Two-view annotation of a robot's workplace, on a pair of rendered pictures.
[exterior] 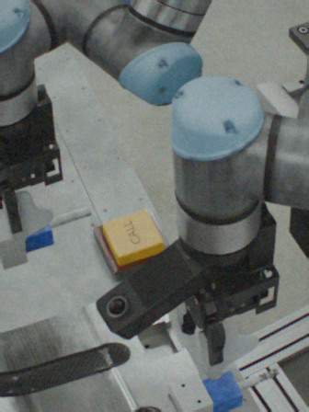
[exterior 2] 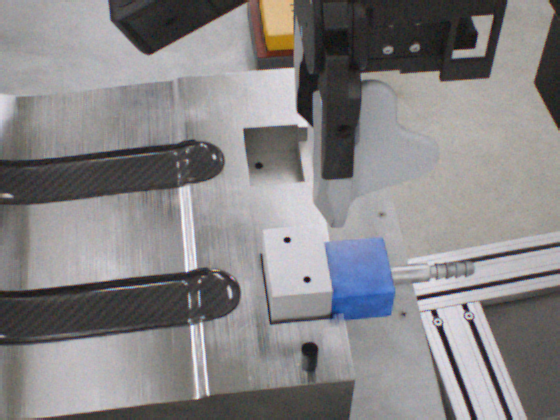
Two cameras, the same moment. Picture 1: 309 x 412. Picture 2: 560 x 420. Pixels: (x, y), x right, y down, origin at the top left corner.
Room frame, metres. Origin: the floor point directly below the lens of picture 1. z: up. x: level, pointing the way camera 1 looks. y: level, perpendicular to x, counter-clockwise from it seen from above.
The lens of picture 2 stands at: (0.30, -0.08, 1.42)
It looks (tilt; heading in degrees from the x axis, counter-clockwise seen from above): 52 degrees down; 11
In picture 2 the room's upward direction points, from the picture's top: 1 degrees clockwise
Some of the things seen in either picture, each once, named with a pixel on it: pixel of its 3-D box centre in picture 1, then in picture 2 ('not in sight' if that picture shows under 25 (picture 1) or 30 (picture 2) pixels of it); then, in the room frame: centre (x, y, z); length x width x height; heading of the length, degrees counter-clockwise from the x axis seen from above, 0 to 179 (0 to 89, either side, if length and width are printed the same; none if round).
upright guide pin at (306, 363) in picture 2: not in sight; (309, 356); (0.60, -0.05, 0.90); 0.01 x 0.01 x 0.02; 19
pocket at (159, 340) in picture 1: (160, 348); (279, 171); (0.76, 0.00, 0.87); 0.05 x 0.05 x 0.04; 19
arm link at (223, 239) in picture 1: (218, 206); not in sight; (0.66, -0.06, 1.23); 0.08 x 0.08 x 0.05
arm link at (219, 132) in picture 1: (222, 145); not in sight; (0.66, -0.06, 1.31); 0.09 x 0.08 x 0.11; 72
